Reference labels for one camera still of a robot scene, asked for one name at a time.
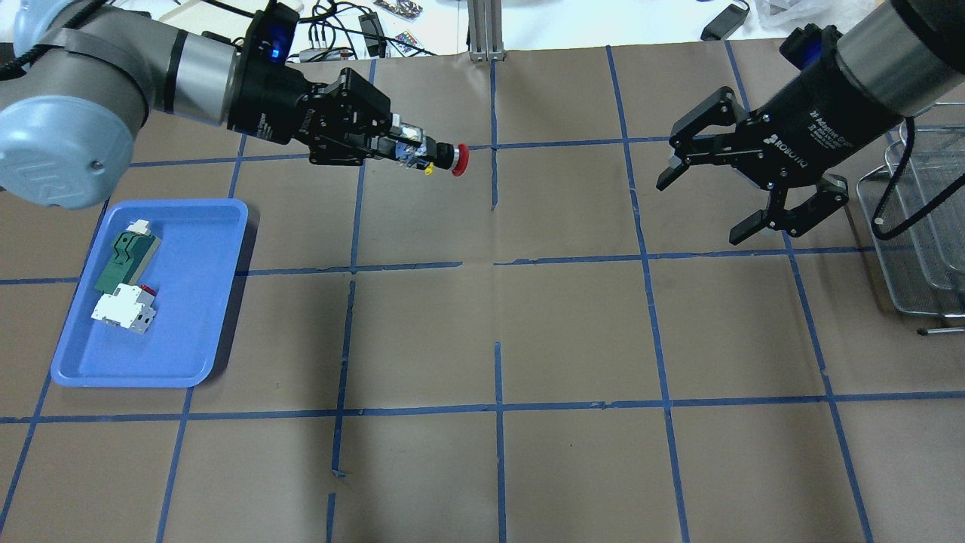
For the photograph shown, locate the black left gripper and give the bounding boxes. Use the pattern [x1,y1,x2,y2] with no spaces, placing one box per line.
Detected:
[226,53,425,168]

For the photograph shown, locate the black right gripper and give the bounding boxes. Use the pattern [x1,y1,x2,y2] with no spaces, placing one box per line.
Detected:
[655,68,902,245]

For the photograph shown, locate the red emergency stop button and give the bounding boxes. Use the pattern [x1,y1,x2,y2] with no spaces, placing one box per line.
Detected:
[394,134,471,176]

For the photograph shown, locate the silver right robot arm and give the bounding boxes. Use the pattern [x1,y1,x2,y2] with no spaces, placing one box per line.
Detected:
[656,1,964,245]

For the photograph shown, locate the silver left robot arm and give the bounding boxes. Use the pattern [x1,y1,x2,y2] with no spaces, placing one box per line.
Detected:
[1,1,466,209]

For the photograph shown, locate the black power adapter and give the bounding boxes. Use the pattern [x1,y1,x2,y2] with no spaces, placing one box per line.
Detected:
[700,1,751,41]

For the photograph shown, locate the green terminal block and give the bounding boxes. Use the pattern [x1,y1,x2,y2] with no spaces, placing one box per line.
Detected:
[94,219,161,293]

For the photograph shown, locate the blue plastic tray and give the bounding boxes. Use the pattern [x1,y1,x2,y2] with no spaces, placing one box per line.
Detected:
[51,198,249,388]

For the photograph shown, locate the white circuit breaker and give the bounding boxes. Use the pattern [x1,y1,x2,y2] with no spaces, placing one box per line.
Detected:
[90,283,157,334]

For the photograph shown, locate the aluminium frame post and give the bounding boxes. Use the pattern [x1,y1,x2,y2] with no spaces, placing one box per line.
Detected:
[467,0,506,63]

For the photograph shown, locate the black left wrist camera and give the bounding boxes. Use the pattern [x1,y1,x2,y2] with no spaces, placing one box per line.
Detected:
[242,1,300,65]

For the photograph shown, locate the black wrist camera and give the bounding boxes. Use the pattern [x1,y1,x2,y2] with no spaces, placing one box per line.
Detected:
[242,1,300,65]
[779,23,842,72]

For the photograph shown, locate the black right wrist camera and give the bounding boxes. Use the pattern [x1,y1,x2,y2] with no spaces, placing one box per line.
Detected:
[779,23,842,72]

